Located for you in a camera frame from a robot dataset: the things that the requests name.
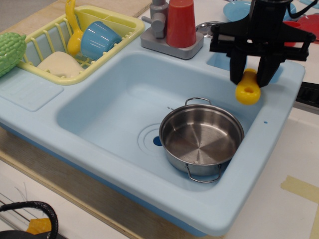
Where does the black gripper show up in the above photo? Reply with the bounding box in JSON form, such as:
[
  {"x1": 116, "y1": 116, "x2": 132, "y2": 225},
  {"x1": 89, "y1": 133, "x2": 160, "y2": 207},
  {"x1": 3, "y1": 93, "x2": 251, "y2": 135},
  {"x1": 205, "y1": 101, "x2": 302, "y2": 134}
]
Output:
[{"x1": 210, "y1": 0, "x2": 316, "y2": 88}]

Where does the stainless steel pot lid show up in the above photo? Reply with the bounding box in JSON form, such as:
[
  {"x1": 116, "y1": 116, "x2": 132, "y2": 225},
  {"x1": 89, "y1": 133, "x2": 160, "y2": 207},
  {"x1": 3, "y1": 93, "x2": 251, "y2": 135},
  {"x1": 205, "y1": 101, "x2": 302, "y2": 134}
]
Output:
[{"x1": 196, "y1": 21, "x2": 223, "y2": 38}]

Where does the blue plastic plate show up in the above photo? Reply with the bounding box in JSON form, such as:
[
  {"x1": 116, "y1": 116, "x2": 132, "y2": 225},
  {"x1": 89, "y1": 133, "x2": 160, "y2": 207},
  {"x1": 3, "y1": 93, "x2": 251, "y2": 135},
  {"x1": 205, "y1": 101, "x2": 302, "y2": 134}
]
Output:
[{"x1": 223, "y1": 0, "x2": 251, "y2": 21}]

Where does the blue plastic cup on table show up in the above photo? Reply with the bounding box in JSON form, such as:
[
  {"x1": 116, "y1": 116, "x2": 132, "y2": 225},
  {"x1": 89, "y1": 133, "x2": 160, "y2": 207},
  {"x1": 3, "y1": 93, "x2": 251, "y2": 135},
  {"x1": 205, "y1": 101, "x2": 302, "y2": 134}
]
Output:
[{"x1": 283, "y1": 3, "x2": 297, "y2": 21}]

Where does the red plastic mug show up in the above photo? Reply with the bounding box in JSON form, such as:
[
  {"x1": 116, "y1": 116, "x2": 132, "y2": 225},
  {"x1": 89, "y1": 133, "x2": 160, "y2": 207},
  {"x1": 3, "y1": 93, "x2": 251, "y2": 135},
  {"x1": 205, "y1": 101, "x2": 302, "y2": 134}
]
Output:
[{"x1": 283, "y1": 21, "x2": 302, "y2": 47}]

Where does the red plastic plate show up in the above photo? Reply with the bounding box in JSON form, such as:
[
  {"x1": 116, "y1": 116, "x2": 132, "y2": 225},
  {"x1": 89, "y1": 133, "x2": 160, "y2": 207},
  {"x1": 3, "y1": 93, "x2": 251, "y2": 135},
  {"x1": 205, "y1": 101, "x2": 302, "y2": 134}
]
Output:
[{"x1": 297, "y1": 13, "x2": 319, "y2": 44}]

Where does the red plastic tumbler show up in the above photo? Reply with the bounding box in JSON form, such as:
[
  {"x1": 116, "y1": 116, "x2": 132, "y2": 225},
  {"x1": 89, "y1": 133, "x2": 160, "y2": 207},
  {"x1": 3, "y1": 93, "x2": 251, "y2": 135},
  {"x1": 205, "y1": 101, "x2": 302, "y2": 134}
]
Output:
[{"x1": 166, "y1": 0, "x2": 196, "y2": 48}]

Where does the grey toy faucet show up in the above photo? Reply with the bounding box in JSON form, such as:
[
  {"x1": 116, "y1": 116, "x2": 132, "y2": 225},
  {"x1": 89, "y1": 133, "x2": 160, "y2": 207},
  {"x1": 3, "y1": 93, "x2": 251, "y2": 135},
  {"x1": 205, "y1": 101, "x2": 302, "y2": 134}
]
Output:
[{"x1": 141, "y1": 0, "x2": 204, "y2": 59}]

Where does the beige masking tape strip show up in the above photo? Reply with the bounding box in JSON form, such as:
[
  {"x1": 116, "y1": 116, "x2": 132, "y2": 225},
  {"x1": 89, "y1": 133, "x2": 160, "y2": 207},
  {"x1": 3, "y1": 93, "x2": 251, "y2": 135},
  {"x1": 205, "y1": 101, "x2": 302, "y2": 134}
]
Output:
[{"x1": 281, "y1": 175, "x2": 319, "y2": 239}]

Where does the blue plastic cup in rack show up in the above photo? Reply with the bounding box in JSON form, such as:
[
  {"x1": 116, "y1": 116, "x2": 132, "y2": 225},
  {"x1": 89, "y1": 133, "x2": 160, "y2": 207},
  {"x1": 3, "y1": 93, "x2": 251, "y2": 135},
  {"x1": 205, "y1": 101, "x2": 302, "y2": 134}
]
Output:
[{"x1": 80, "y1": 21, "x2": 122, "y2": 60}]

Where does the light blue toy sink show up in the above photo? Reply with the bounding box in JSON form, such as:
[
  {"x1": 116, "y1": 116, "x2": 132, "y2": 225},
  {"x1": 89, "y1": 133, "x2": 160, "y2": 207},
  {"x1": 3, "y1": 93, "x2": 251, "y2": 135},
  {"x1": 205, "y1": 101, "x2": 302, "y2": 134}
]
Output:
[{"x1": 0, "y1": 39, "x2": 305, "y2": 236}]

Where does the yellow plastic spoon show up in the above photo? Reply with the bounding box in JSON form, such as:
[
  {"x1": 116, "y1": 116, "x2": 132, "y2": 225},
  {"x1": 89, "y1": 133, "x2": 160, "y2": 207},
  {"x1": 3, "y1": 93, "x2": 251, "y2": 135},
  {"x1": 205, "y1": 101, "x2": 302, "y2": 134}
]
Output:
[{"x1": 65, "y1": 0, "x2": 83, "y2": 56}]

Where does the yellow dish rack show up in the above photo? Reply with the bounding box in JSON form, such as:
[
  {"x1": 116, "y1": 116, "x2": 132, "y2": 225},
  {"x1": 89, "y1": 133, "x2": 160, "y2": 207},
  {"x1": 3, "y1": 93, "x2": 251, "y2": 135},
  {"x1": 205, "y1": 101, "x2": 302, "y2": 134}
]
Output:
[{"x1": 17, "y1": 5, "x2": 145, "y2": 85}]

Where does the green toy bitter gourd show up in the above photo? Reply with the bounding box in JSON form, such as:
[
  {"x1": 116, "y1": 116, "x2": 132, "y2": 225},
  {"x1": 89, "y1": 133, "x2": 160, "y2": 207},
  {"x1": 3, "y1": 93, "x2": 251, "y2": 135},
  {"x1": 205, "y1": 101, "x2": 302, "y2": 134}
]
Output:
[{"x1": 0, "y1": 32, "x2": 26, "y2": 77}]

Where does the yellow tape piece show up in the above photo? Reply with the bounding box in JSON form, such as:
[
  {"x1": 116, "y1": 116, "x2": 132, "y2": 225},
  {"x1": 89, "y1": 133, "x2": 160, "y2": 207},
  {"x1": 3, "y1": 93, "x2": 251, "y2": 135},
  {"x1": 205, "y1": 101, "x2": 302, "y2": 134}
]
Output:
[{"x1": 26, "y1": 218, "x2": 51, "y2": 235}]

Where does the black rail at right edge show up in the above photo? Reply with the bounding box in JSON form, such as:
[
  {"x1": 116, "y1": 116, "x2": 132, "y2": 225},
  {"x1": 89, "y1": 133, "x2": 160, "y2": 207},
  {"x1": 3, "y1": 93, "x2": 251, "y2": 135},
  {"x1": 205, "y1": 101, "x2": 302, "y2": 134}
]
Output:
[{"x1": 296, "y1": 82, "x2": 319, "y2": 108}]

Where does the black braided cable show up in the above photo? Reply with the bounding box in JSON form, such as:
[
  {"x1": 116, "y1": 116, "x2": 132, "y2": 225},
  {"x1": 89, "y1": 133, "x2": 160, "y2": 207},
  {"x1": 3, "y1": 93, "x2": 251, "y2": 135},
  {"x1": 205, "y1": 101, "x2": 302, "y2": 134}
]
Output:
[{"x1": 0, "y1": 201, "x2": 59, "y2": 239}]

